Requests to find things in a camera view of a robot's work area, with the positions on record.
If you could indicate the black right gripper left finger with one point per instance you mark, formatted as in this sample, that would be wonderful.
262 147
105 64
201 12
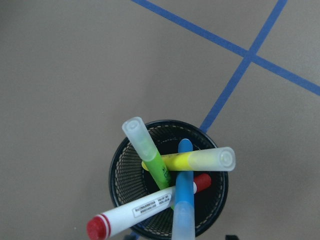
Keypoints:
131 236

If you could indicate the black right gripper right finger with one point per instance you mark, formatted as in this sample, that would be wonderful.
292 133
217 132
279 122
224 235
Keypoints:
231 237

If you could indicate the red white marker pen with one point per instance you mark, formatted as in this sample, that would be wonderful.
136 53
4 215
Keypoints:
111 222

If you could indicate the blue highlighter pen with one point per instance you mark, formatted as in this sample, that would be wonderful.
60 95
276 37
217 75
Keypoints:
184 190

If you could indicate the green highlighter pen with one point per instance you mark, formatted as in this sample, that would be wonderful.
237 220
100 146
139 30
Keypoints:
141 140

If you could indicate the black mesh pen cup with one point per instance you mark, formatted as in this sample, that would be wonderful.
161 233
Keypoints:
128 180

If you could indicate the yellow highlighter pen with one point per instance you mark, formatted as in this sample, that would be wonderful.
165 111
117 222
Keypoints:
220 159

